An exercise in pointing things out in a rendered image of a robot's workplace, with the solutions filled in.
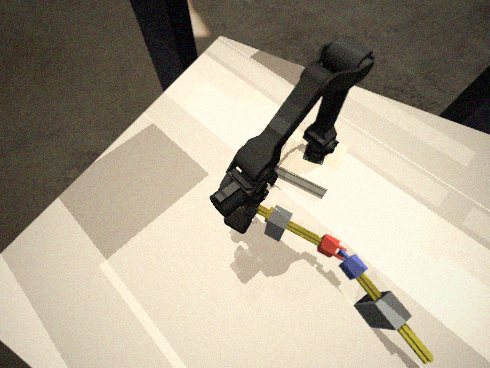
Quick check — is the olive yellow rectangular bar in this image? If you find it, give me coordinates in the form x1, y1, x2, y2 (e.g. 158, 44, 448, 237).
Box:
255, 205, 322, 246

